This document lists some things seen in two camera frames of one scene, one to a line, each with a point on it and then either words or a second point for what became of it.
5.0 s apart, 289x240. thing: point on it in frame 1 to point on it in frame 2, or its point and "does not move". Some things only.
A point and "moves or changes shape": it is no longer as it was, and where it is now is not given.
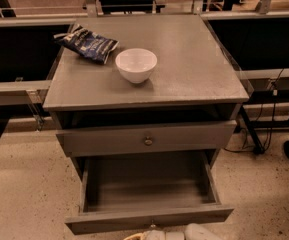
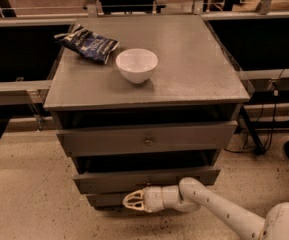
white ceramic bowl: (136, 64) does not move
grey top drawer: (148, 139) does not move
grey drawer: (147, 192) moves or changes shape
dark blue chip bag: (86, 43) does not move
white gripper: (157, 235) to (153, 199)
